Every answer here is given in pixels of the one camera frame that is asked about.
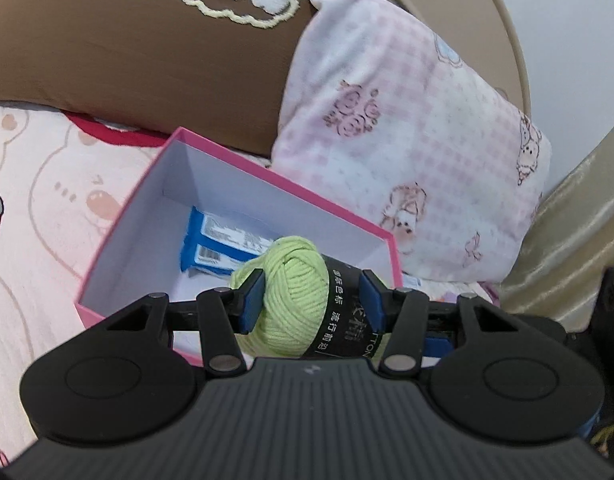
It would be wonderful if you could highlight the brown cloud pillow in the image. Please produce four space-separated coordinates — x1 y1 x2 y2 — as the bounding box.
0 0 313 156

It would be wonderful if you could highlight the green yarn ball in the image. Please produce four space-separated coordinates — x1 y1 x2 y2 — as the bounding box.
229 235 389 361

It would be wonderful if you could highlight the pink checked pillow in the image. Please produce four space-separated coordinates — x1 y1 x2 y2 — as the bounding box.
271 0 552 282

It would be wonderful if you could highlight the gold satin curtain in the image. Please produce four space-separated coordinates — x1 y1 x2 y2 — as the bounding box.
498 128 614 332

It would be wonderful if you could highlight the blue snack packet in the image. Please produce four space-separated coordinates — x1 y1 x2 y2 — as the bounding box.
179 207 273 276

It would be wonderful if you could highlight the white blue tissue pack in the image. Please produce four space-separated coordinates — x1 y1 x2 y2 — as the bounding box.
403 274 423 290

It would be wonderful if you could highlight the pink cardboard box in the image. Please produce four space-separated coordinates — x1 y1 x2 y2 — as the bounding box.
75 127 405 366

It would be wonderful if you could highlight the beige headboard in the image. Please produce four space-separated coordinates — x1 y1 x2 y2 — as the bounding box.
392 0 531 115

